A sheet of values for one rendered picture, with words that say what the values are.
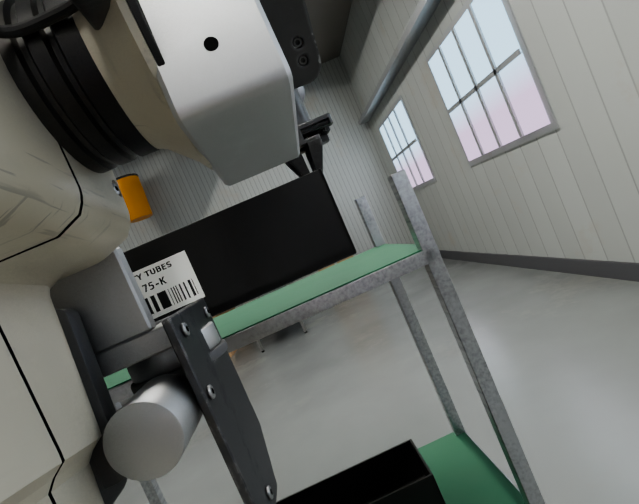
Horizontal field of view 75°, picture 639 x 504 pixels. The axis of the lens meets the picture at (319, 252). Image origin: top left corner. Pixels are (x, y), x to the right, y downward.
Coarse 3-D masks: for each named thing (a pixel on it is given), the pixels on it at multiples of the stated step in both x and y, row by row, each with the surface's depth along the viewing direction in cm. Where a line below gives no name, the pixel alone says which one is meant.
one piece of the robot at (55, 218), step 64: (0, 0) 19; (64, 0) 18; (0, 64) 17; (64, 64) 18; (0, 128) 15; (64, 128) 19; (128, 128) 20; (0, 192) 14; (64, 192) 18; (0, 256) 18; (64, 256) 22; (0, 320) 19; (64, 320) 25; (0, 384) 18; (64, 384) 22; (0, 448) 16; (64, 448) 20
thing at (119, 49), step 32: (96, 0) 15; (128, 0) 15; (96, 32) 17; (128, 32) 16; (96, 64) 18; (128, 64) 17; (160, 64) 16; (128, 96) 18; (160, 96) 17; (160, 128) 19
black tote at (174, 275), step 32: (288, 192) 50; (320, 192) 50; (192, 224) 49; (224, 224) 50; (256, 224) 50; (288, 224) 50; (320, 224) 51; (128, 256) 49; (160, 256) 49; (192, 256) 50; (224, 256) 50; (256, 256) 50; (288, 256) 50; (320, 256) 51; (160, 288) 49; (192, 288) 50; (224, 288) 50; (256, 288) 50
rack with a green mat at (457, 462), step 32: (416, 224) 77; (384, 256) 91; (416, 256) 77; (288, 288) 111; (320, 288) 84; (352, 288) 77; (448, 288) 78; (224, 320) 102; (256, 320) 79; (288, 320) 76; (416, 320) 121; (448, 320) 80; (480, 352) 79; (128, 384) 74; (480, 384) 79; (448, 416) 122; (448, 448) 118; (480, 448) 113; (512, 448) 79; (448, 480) 106; (480, 480) 101
